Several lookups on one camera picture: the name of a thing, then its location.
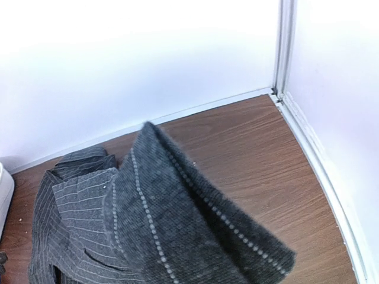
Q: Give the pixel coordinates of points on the dark grey pinstriped shirt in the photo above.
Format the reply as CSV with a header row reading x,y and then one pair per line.
x,y
154,218

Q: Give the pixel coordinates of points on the white plastic basket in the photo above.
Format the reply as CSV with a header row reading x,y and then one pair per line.
x,y
7,186

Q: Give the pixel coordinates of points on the right aluminium corner post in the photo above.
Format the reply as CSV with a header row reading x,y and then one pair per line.
x,y
285,41

